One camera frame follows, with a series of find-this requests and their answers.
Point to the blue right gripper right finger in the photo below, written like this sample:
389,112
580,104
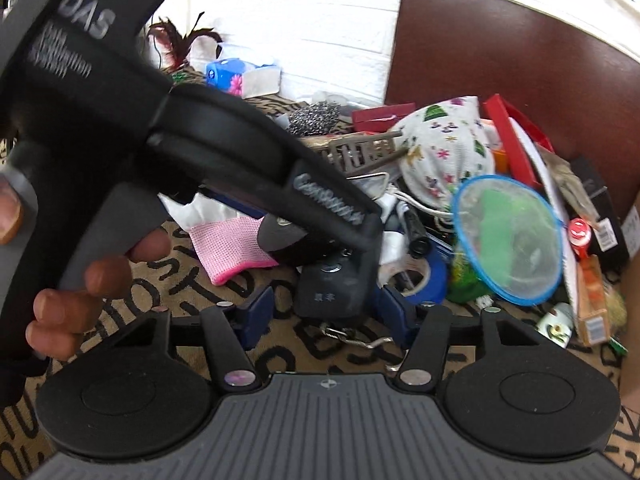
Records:
392,310

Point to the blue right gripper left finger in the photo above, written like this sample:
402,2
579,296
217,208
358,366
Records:
253,317

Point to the black key fob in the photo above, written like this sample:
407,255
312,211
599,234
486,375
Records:
336,288

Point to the green white floral tube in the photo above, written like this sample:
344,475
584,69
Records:
557,324

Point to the person's left hand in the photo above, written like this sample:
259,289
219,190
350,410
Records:
75,299

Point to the blue tape roll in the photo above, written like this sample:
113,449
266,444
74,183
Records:
422,280

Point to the short black marker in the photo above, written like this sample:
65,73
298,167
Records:
419,245

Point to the green cardboard box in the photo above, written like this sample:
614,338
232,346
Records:
484,255

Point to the white pink knit glove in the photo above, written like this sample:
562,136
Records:
224,240

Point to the dark red feather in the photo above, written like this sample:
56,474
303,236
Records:
177,47

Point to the blue rimmed mesh net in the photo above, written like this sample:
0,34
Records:
538,266

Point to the blue tissue pack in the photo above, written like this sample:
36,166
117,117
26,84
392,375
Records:
243,79

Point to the orange brown carton box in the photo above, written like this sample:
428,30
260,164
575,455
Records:
593,326

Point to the red open box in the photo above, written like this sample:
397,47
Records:
505,118

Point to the red capped small bottle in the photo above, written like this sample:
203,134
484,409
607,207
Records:
579,236

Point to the dark red flat box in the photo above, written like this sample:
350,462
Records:
380,119

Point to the steel wool scrubber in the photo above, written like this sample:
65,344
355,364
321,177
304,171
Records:
316,119

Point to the black box with barcode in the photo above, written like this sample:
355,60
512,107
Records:
609,244

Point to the tan cardboard storage box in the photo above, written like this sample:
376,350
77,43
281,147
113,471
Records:
630,287

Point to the dark red wooden headboard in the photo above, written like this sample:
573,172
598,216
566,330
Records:
582,92

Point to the white patterned drawstring pouch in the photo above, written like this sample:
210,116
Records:
446,145

